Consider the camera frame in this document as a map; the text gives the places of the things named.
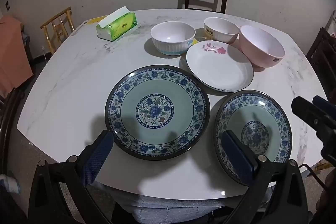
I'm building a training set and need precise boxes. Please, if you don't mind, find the bamboo chair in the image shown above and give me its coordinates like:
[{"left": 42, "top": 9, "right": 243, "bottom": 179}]
[{"left": 40, "top": 6, "right": 76, "bottom": 55}]

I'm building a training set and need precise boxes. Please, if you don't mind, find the cream bowl with pink base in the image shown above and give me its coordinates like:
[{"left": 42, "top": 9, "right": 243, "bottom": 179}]
[{"left": 203, "top": 17, "right": 240, "bottom": 44}]

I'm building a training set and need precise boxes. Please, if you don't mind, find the pink cloth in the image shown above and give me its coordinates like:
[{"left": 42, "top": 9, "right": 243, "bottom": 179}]
[{"left": 0, "top": 14, "right": 34, "bottom": 97}]

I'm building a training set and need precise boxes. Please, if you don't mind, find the dark carved wooden chair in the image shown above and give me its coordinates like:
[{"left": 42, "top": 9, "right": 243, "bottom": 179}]
[{"left": 306, "top": 27, "right": 336, "bottom": 98}]

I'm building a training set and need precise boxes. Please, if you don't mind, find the dark curved wooden chair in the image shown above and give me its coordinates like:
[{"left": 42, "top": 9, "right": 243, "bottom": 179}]
[{"left": 0, "top": 88, "right": 27, "bottom": 180}]

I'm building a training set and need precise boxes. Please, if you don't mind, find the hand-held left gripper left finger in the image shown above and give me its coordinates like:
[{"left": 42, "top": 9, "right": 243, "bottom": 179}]
[{"left": 28, "top": 130, "right": 114, "bottom": 224}]

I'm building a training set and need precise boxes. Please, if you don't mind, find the white and blue cloth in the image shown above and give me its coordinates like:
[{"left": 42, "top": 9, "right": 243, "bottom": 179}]
[{"left": 0, "top": 174, "right": 21, "bottom": 194}]

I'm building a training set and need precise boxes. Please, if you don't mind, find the white plate with pink roses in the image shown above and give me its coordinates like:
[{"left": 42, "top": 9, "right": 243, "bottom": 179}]
[{"left": 186, "top": 40, "right": 255, "bottom": 93}]

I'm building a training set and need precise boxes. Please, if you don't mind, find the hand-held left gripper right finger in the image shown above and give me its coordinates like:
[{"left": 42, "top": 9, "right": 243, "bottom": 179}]
[{"left": 221, "top": 130, "right": 309, "bottom": 224}]

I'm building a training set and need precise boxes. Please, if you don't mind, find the pile of plastic bags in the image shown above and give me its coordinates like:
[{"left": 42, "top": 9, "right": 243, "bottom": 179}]
[{"left": 326, "top": 11, "right": 336, "bottom": 38}]

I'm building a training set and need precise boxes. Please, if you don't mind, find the green tissue pack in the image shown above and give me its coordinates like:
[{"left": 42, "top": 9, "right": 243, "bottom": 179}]
[{"left": 96, "top": 6, "right": 137, "bottom": 42}]

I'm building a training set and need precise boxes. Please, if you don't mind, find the black cable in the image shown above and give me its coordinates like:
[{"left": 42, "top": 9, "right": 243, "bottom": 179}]
[{"left": 298, "top": 164, "right": 331, "bottom": 191}]

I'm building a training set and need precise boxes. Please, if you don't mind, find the large blue floral plate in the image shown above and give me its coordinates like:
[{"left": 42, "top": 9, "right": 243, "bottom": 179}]
[{"left": 104, "top": 64, "right": 211, "bottom": 161}]

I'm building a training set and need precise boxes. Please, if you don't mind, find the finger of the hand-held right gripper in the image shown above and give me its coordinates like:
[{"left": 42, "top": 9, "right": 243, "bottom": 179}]
[
  {"left": 312, "top": 95, "right": 336, "bottom": 119},
  {"left": 291, "top": 96, "right": 336, "bottom": 140}
]

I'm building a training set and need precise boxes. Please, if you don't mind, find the small blue floral plate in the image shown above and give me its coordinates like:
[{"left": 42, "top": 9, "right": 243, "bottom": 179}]
[{"left": 214, "top": 90, "right": 293, "bottom": 186}]

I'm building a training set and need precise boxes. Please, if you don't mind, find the white ribbed bowl blue base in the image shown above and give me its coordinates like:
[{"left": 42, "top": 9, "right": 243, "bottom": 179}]
[{"left": 150, "top": 21, "right": 196, "bottom": 56}]

